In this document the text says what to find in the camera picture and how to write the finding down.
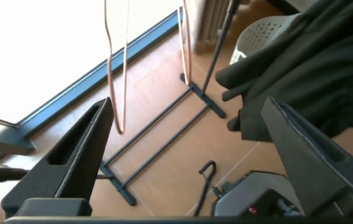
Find window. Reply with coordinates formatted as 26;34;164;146
0;0;183;169

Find black cable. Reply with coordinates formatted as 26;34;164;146
193;160;225;217

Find white laundry basket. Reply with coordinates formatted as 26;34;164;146
228;14;301;66

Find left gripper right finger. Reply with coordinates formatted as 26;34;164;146
260;95;353;218

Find black shorts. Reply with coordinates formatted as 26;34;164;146
215;0;353;142

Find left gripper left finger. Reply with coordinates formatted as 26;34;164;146
1;96;115;218

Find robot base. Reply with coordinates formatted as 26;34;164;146
212;170;304;217

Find black clothes rack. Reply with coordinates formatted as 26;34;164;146
0;0;239;206

